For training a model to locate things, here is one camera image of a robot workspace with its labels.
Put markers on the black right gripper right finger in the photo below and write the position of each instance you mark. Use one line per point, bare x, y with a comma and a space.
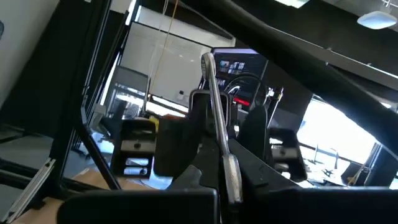
311, 205

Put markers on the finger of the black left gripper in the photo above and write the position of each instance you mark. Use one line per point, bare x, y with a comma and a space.
174, 146
253, 130

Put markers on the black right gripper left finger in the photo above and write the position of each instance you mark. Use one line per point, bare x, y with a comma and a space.
124, 208

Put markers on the chrome combination wrench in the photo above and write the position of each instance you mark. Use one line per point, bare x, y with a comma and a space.
216, 109

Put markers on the white board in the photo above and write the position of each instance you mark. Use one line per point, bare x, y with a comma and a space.
174, 62

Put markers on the orange block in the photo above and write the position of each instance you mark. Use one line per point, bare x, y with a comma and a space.
174, 117

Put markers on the computer monitor with lit screen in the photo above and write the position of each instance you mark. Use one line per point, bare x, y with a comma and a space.
239, 62

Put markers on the silver aluminium extrusion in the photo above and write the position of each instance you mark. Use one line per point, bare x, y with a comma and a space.
29, 189

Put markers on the large black panel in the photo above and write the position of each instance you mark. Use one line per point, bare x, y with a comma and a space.
46, 77

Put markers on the white ceiling light panel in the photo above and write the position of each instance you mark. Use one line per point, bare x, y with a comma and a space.
292, 2
376, 20

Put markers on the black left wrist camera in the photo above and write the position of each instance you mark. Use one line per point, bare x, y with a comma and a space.
199, 105

